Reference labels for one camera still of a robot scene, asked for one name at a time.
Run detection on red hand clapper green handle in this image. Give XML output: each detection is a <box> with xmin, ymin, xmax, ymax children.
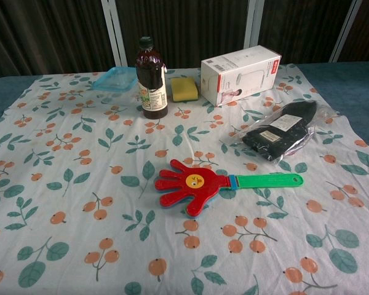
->
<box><xmin>154</xmin><ymin>159</ymin><xmax>304</xmax><ymax>219</ymax></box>

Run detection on white screen frame post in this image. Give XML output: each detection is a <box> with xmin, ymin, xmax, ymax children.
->
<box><xmin>328</xmin><ymin>0</ymin><xmax>366</xmax><ymax>63</ymax></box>
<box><xmin>100</xmin><ymin>0</ymin><xmax>129</xmax><ymax>67</ymax></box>
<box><xmin>244</xmin><ymin>0</ymin><xmax>266</xmax><ymax>52</ymax></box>

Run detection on white cardboard product box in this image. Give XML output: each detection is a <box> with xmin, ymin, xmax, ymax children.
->
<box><xmin>200</xmin><ymin>45</ymin><xmax>282</xmax><ymax>108</ymax></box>

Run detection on clear blue plastic container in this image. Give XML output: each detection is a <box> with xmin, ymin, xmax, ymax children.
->
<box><xmin>90</xmin><ymin>66</ymin><xmax>139</xmax><ymax>92</ymax></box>

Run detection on floral orange-berry tablecloth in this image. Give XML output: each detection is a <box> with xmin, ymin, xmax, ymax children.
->
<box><xmin>0</xmin><ymin>63</ymin><xmax>369</xmax><ymax>295</ymax></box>

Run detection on dark glass bottle with label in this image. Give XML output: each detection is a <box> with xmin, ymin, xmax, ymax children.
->
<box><xmin>135</xmin><ymin>36</ymin><xmax>169</xmax><ymax>120</ymax></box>

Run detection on black socks in plastic bag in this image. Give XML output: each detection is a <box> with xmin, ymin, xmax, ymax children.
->
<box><xmin>220</xmin><ymin>100</ymin><xmax>342</xmax><ymax>163</ymax></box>

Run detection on yellow green scrub sponge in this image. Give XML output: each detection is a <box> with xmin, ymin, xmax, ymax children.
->
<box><xmin>170</xmin><ymin>76</ymin><xmax>200</xmax><ymax>103</ymax></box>

